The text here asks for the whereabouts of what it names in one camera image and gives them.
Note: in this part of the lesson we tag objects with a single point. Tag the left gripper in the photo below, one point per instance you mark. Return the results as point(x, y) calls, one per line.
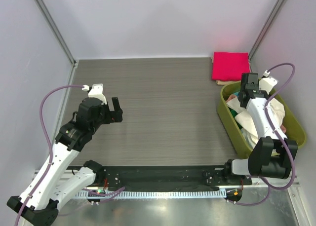
point(112, 116)

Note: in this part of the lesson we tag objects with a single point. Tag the green t shirt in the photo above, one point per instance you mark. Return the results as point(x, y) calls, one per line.
point(233, 113)

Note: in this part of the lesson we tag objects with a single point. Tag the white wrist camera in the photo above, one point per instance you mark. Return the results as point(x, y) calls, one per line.
point(267, 82)
point(97, 92)

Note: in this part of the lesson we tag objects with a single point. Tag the folded red t shirt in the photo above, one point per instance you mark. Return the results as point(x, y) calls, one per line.
point(229, 66)

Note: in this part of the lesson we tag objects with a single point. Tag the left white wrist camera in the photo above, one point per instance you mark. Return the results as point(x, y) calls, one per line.
point(97, 92)

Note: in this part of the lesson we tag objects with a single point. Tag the right aluminium frame post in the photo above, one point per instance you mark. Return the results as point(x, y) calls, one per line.
point(276, 9)

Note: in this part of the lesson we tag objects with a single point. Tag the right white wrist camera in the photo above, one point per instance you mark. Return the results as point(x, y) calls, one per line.
point(267, 82)

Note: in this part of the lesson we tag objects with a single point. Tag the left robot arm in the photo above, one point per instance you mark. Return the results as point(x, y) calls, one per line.
point(41, 202)

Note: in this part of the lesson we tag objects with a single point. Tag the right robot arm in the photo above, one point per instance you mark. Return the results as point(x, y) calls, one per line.
point(274, 154)

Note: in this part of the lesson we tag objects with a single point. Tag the white slotted cable duct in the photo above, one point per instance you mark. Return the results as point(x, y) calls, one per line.
point(221, 193)

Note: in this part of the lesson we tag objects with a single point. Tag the aluminium rail profile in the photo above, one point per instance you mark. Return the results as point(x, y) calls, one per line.
point(256, 182)

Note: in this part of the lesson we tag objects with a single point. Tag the olive green plastic basket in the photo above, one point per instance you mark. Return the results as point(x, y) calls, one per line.
point(294, 129)

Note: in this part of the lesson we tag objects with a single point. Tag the aluminium frame post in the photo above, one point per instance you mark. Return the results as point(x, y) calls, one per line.
point(276, 9)
point(50, 21)

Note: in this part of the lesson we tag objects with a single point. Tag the cream white t shirt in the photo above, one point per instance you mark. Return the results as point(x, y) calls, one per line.
point(245, 122)

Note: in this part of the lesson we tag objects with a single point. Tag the left aluminium frame post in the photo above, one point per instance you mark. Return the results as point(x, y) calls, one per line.
point(50, 21)

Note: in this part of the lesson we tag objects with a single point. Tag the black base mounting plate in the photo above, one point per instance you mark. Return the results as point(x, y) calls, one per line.
point(168, 178)

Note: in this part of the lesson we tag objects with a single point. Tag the pink t shirt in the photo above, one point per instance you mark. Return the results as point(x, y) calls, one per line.
point(283, 129)

